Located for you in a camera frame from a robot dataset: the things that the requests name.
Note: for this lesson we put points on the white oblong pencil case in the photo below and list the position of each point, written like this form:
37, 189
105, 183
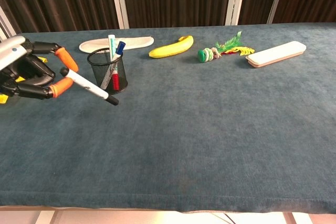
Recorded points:
275, 53

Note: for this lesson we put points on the black mesh pen holder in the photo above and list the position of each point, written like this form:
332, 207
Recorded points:
122, 74

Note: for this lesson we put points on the yellow banana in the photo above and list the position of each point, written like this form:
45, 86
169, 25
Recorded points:
170, 49

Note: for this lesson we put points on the red cap green label marker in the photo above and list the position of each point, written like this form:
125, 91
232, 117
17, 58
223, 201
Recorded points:
112, 45

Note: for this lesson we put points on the white disposable slipper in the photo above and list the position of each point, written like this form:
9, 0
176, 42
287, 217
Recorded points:
136, 41

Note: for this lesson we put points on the black cap whiteboard marker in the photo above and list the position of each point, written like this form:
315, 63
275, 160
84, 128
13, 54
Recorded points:
86, 85

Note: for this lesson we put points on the blue table cloth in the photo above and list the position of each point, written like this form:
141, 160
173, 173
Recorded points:
197, 129

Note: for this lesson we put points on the blue cap whiteboard marker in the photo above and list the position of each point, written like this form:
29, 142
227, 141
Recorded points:
120, 48

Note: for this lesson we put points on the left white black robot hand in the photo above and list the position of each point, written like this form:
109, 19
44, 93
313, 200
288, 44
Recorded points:
31, 74

